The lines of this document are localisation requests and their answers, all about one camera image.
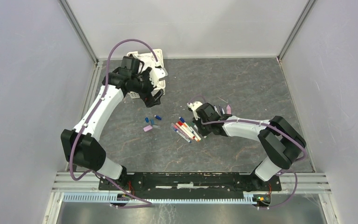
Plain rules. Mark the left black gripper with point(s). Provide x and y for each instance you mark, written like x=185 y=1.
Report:
x=149 y=100

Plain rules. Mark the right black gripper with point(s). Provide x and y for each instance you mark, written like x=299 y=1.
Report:
x=203 y=132

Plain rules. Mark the pink highlighter cap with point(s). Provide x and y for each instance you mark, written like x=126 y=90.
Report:
x=147 y=128

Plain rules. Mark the pink highlighter pen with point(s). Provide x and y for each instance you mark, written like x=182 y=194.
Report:
x=228 y=109

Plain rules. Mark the blue cap white marker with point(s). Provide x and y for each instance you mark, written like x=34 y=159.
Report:
x=221 y=110

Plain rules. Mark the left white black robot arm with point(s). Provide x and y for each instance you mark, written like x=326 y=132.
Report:
x=137 y=74

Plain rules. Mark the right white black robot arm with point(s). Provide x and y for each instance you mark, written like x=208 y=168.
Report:
x=282 y=144

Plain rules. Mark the grey blue pen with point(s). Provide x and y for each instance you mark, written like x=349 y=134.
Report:
x=180 y=132

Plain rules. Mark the green cap white marker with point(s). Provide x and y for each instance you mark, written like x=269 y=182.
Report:
x=190 y=125

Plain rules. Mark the red cap white marker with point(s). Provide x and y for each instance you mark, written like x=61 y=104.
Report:
x=188 y=131

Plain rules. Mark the white crumpled cloth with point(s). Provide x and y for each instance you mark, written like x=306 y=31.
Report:
x=150 y=59

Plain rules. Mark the white plastic basket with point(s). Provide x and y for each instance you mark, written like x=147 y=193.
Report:
x=142 y=66

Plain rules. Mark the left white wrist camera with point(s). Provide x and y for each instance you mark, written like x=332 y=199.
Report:
x=157 y=76

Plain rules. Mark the black mounting base plate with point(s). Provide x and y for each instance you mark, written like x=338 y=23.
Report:
x=196 y=185

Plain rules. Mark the white slotted cable duct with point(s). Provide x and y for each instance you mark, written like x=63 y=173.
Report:
x=116 y=198

